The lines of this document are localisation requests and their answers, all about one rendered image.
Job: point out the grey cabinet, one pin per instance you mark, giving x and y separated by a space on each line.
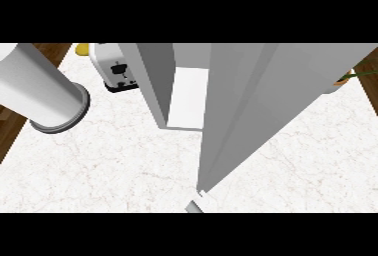
156 83

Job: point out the grey cabinet door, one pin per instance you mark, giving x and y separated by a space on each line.
255 100

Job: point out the yellow object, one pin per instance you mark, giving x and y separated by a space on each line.
81 48

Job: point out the white cylinder with grey rim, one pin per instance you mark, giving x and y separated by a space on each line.
38 90

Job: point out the orange plant pot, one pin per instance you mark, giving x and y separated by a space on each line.
344 80

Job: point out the green plant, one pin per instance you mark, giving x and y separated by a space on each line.
361 72

